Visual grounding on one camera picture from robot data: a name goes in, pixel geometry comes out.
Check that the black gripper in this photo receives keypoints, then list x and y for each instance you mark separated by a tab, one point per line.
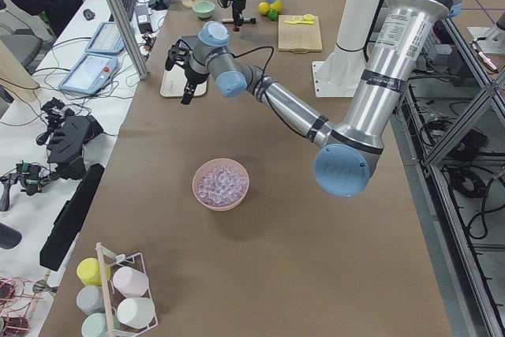
238	5
193	77

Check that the pink bowl of ice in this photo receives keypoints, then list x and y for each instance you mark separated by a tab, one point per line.
220	184

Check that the pink cup in rack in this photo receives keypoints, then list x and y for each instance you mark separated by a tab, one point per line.
130	282

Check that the yellow cup in rack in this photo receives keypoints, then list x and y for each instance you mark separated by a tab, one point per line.
88	272

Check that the white cup in rack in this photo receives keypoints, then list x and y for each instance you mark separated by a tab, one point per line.
136	312

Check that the grey cup in rack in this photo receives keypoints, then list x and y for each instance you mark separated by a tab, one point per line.
90	300

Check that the mint cup in rack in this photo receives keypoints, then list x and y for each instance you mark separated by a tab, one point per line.
95	325

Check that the cream rabbit tray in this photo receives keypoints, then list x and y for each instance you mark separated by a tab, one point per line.
174	80

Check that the yellow lemon upper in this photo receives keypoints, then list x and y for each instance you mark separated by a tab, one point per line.
263	8

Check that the mint green bowl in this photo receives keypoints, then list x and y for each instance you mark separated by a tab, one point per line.
203	9

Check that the green lime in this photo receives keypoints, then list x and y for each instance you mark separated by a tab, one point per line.
273	15

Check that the yellow lemon near board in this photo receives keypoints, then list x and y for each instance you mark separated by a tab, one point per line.
276	5

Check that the wooden cutting board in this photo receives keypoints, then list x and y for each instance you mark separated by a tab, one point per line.
299	38

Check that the yellow plastic knife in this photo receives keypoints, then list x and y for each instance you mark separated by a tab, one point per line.
294	20

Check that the lemon slice upper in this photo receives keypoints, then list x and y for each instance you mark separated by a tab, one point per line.
308	18

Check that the blue teach pendant far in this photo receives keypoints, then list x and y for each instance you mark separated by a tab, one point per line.
106	40

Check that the blue teach pendant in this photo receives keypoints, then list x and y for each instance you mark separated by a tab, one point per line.
106	40
90	74

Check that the blue teach pendant near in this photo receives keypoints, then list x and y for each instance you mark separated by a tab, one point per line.
90	74

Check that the black keyboard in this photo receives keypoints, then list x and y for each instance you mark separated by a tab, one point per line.
125	1

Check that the black computer mouse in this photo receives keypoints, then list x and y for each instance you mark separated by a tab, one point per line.
88	14

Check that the black long case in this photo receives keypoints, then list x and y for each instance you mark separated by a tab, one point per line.
70	220

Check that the aluminium frame post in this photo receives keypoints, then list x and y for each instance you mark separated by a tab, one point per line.
126	32

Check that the white wire cup rack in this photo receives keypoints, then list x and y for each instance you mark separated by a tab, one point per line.
109	263

